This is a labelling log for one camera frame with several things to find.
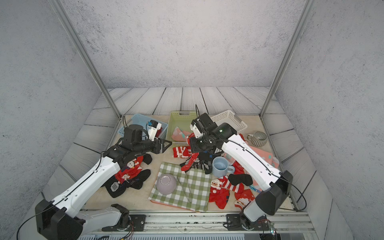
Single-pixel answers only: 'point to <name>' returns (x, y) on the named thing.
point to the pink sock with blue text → (254, 188)
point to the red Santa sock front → (243, 198)
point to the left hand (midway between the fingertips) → (170, 142)
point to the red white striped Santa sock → (219, 188)
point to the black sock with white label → (116, 189)
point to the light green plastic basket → (174, 121)
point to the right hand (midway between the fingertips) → (192, 147)
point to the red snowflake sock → (220, 196)
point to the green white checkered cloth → (187, 189)
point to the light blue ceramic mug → (220, 168)
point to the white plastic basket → (228, 116)
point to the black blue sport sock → (206, 155)
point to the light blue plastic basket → (140, 119)
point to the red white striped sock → (183, 152)
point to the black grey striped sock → (200, 164)
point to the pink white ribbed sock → (179, 135)
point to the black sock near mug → (236, 179)
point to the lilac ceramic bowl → (166, 183)
